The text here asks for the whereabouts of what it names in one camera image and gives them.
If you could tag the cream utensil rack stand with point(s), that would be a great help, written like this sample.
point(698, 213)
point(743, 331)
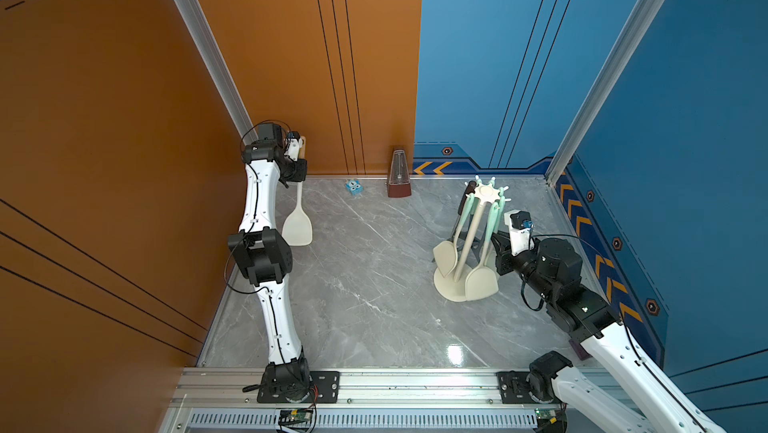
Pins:
point(452, 287)

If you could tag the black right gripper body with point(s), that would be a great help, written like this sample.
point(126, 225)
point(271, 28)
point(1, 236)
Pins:
point(521, 264)

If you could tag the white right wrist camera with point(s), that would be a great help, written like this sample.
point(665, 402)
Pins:
point(520, 227)

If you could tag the dark metal trowel spatula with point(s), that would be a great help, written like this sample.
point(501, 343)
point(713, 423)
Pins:
point(469, 188)

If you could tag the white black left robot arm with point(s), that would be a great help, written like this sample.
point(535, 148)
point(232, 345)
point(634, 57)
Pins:
point(264, 258)

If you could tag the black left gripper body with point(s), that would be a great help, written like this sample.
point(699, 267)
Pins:
point(294, 171)

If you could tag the cream spatula mint handle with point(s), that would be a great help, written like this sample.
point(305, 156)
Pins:
point(445, 253)

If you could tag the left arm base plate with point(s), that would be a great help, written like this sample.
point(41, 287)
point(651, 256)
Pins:
point(324, 386)

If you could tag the cream turner mint handle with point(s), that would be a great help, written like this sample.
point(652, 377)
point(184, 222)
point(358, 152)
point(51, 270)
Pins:
point(481, 282)

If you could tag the dark red metronome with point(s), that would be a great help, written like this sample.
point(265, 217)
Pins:
point(398, 180)

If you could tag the aluminium rail frame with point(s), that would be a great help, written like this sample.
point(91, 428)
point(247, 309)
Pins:
point(369, 400)

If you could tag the cream spatula wooden handle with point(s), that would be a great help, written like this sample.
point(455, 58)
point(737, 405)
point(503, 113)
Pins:
point(297, 228)

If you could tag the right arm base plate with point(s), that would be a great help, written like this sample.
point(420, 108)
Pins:
point(514, 387)

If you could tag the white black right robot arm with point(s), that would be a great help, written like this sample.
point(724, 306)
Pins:
point(552, 269)

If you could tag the right green circuit board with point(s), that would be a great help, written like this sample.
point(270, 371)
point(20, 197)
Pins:
point(549, 416)

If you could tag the small blue toy cube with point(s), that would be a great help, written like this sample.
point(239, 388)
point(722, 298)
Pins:
point(353, 186)

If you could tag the green circuit board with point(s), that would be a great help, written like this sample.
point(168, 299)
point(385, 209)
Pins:
point(549, 416)
point(303, 419)

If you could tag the left green circuit board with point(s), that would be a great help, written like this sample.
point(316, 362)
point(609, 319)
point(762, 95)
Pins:
point(303, 419)

